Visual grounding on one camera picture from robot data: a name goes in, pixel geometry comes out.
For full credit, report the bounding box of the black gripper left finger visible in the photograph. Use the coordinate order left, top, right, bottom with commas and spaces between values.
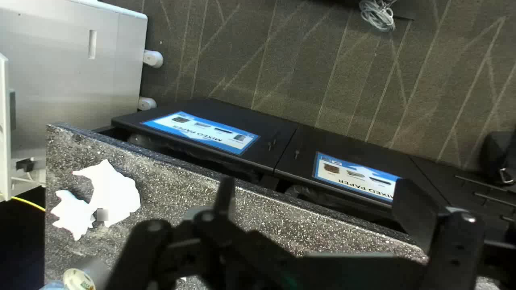
104, 175, 238, 290

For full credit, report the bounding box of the white cable bundle on floor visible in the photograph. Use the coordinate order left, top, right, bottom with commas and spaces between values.
357, 0, 398, 32

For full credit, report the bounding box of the black bin door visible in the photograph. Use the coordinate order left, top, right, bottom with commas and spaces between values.
275, 125, 446, 228
111, 98, 296, 172

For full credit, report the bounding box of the left black bin door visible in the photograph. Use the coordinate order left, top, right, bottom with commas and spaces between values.
111, 98, 296, 172

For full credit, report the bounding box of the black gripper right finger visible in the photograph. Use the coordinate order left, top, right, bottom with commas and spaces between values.
391, 178, 483, 290

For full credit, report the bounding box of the yellow cable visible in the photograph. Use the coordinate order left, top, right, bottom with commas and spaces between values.
9, 194, 48, 212

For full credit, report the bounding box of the right black bin door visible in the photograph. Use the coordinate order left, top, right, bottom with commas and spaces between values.
275, 125, 446, 228

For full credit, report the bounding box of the left blue mixed paper sign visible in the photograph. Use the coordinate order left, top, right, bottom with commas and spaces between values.
143, 110, 257, 154

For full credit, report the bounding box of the white paper ball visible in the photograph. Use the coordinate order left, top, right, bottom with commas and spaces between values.
51, 159, 140, 239

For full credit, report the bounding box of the large white office printer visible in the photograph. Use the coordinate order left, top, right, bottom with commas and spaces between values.
0, 0, 162, 199

